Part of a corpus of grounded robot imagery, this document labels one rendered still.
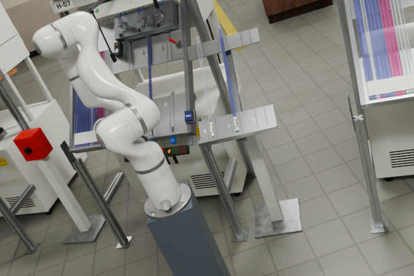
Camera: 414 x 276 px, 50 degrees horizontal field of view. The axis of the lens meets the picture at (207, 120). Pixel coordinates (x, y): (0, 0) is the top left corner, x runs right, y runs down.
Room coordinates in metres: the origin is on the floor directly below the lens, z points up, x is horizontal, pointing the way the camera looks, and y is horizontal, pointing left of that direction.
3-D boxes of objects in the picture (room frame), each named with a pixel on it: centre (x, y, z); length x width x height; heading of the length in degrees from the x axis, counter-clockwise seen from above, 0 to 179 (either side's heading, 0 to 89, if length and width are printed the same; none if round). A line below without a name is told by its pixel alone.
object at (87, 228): (2.39, 0.99, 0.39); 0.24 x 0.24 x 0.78; 66
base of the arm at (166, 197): (1.39, 0.25, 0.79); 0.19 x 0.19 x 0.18
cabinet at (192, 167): (2.53, 0.15, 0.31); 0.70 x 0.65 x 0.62; 66
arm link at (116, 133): (1.38, 0.28, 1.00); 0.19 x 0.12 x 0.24; 116
